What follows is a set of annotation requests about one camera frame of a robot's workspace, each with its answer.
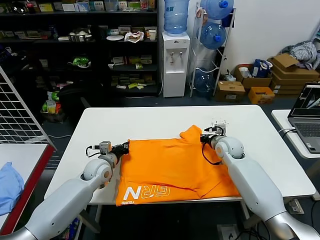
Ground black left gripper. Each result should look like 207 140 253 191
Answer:
111 141 131 157

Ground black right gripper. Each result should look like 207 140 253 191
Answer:
200 133 217 145

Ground orange t-shirt white print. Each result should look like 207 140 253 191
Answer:
115 124 241 207

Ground grey striped clothes pile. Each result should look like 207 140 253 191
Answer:
279 41 318 69

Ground small dark crumbs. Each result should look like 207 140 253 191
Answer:
211 116 230 126

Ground large white table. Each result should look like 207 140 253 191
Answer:
44 104 316 226

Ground closed brown cardboard box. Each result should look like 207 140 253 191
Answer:
215 80 246 103

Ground blue water jug dark cap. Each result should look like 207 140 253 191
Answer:
193 67 216 94

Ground white water dispenser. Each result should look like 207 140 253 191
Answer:
161 31 191 98

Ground orange cardboard box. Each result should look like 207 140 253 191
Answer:
247 86 275 105

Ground black office chair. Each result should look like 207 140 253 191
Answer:
58 83 106 126

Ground small white side table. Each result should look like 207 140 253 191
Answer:
270 109 320 160

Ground open cardboard box with items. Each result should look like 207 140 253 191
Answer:
233 63 273 90

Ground basket of snack packs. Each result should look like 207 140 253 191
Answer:
39 91 66 125

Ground black shelf unit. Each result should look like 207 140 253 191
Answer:
0 0 161 98

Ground blue paper bag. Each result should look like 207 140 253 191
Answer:
252 58 273 78

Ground stack of flat cardboard boxes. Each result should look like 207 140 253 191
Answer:
269 74 307 96

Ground green fruits on plate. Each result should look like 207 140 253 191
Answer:
67 56 92 68

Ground white floor outlet box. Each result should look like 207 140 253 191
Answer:
216 224 238 240

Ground grey open laptop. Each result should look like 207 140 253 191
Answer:
287 82 320 155

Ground red edged white table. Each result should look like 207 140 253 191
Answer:
0 143 57 236

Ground stacked cardboard boxes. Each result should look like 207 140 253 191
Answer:
266 53 320 81

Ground white plastic bag with food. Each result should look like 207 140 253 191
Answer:
124 31 145 45

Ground light blue cloth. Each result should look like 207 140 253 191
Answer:
0 161 25 216

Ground metal bowl with eggs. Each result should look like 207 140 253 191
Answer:
68 28 94 43

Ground blue water jug upright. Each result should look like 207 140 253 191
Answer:
163 0 190 35

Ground clear plastic container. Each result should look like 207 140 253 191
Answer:
104 0 120 13

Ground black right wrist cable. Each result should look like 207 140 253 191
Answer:
201 141 224 166

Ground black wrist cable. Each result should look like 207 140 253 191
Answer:
201 141 224 166
85 144 101 158

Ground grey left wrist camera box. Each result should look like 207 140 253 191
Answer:
99 141 112 153

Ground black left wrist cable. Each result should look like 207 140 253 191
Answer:
85 144 101 158

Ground white wire jug rack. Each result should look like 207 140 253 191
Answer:
189 5 237 98

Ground white laptop cable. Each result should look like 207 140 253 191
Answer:
277 127 296 137

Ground white wire grid panel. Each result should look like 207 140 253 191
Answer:
0 64 58 152

